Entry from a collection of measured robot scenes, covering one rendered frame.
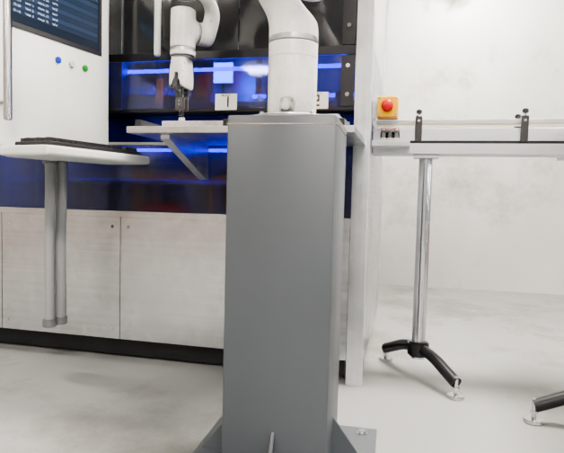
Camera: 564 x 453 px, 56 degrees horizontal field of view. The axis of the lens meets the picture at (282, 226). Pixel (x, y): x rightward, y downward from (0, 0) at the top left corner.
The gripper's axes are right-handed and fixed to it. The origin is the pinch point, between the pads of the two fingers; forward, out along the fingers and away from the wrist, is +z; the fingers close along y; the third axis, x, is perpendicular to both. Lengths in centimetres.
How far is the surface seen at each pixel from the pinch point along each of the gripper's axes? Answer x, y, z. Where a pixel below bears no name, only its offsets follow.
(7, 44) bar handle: -38, 36, -12
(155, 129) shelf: 0.5, 19.7, 10.9
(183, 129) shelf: 9.5, 19.7, 11.0
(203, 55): -0.8, -20.3, -21.6
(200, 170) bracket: 2.0, -12.7, 21.5
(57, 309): -48, -1, 74
